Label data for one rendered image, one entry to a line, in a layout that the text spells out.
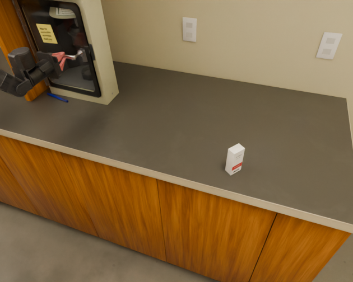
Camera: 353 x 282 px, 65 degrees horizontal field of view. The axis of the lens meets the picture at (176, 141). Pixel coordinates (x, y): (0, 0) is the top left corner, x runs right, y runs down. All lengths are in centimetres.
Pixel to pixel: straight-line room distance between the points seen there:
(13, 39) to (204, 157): 95
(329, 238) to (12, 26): 147
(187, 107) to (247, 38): 43
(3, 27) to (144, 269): 144
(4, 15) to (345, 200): 143
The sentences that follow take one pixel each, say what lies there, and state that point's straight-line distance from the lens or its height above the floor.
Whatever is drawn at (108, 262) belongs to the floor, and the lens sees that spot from 189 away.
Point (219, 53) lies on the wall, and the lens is 147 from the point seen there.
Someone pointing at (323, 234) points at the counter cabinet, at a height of 81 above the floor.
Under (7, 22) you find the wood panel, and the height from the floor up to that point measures 129.
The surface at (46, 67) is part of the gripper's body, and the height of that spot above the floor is 121.
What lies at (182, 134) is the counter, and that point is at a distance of 112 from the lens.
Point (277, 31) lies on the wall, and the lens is 139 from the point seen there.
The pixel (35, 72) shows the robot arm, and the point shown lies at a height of 122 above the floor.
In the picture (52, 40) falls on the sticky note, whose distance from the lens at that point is 129.
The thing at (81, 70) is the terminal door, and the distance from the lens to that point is 127.
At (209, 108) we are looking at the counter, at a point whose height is 94.
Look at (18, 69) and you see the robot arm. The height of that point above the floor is 125.
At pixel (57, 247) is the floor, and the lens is 204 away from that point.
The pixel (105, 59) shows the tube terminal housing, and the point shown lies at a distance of 127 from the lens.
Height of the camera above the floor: 169
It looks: 43 degrees down
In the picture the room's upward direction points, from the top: 2 degrees counter-clockwise
